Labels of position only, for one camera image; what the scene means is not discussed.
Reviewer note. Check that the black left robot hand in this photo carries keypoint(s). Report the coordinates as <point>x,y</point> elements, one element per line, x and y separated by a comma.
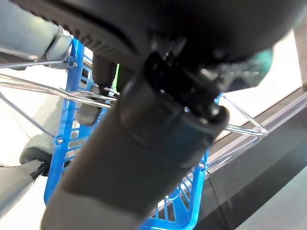
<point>124,155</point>

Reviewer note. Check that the blue plastic shopping basket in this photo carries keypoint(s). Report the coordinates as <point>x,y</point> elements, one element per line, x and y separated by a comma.
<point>78,51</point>

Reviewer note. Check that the silver right robot leg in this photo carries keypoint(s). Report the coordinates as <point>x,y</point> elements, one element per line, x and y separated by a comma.
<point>21,175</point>

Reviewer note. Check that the silver robot leg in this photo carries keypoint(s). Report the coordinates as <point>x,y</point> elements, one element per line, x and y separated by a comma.
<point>21,175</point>
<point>24,28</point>

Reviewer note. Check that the silver left robot leg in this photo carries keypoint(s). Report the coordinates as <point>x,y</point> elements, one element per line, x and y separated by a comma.
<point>24,28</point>

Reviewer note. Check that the black shelf board clear rail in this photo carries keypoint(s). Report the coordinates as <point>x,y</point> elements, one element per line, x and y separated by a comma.
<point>263,155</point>

